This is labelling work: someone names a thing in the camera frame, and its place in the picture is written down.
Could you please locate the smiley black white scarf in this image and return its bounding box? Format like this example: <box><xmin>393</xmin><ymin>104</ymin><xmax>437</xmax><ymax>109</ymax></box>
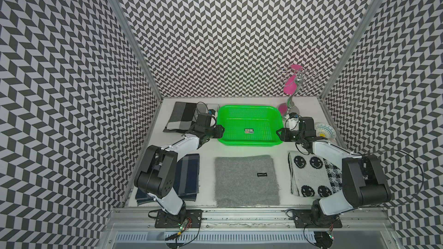
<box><xmin>288</xmin><ymin>151</ymin><xmax>342</xmax><ymax>199</ymax></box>

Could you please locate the green plastic basket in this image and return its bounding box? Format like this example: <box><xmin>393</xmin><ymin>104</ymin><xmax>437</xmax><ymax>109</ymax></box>
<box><xmin>217</xmin><ymin>105</ymin><xmax>283</xmax><ymax>147</ymax></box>

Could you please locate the navy striped scarf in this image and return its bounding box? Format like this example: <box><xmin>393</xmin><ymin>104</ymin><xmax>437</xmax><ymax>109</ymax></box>
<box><xmin>134</xmin><ymin>153</ymin><xmax>201</xmax><ymax>205</ymax></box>

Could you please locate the grey knitted scarf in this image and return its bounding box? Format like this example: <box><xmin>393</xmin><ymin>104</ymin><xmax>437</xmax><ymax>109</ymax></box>
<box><xmin>215</xmin><ymin>155</ymin><xmax>280</xmax><ymax>208</ymax></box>

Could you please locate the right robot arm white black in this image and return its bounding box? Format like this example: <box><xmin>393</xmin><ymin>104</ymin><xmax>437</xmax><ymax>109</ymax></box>
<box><xmin>276</xmin><ymin>117</ymin><xmax>392</xmax><ymax>218</ymax></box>

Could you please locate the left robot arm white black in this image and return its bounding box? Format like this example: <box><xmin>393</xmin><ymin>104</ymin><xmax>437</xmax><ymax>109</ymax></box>
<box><xmin>134</xmin><ymin>114</ymin><xmax>225</xmax><ymax>216</ymax></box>

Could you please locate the grey black checked scarf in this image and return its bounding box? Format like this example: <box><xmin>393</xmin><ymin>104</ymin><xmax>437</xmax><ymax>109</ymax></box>
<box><xmin>163</xmin><ymin>101</ymin><xmax>220</xmax><ymax>134</ymax></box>

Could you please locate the patterned ceramic bowl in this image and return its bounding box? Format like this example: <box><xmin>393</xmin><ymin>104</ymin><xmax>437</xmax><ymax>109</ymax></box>
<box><xmin>314</xmin><ymin>122</ymin><xmax>337</xmax><ymax>139</ymax></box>

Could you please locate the chrome glass holder stand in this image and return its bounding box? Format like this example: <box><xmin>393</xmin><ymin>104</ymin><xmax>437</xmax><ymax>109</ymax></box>
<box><xmin>278</xmin><ymin>67</ymin><xmax>318</xmax><ymax>119</ymax></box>

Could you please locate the pink plastic wine glass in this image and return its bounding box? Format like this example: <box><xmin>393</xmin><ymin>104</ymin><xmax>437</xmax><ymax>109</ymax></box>
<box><xmin>283</xmin><ymin>65</ymin><xmax>304</xmax><ymax>95</ymax></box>

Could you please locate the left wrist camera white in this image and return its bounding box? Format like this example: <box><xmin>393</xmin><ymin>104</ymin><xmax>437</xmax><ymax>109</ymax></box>
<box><xmin>205</xmin><ymin>109</ymin><xmax>217</xmax><ymax>116</ymax></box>

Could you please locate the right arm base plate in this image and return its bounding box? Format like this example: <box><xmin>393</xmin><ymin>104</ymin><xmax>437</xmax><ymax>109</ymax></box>
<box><xmin>291</xmin><ymin>209</ymin><xmax>343</xmax><ymax>229</ymax></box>

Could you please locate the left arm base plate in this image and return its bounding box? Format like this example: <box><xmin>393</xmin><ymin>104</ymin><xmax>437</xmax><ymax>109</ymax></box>
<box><xmin>155</xmin><ymin>209</ymin><xmax>203</xmax><ymax>229</ymax></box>

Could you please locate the aluminium front rail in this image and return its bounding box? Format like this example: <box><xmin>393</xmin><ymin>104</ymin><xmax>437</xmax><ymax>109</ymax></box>
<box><xmin>104</xmin><ymin>206</ymin><xmax>394</xmax><ymax>231</ymax></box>

